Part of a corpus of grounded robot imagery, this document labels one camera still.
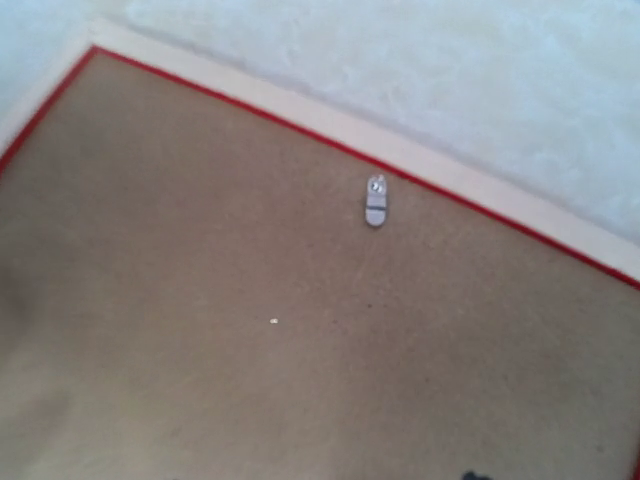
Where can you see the red wooden picture frame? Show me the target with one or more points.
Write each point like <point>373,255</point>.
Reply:
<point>480,191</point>

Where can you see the brown frame backing board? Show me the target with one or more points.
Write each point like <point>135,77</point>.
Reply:
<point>189,291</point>

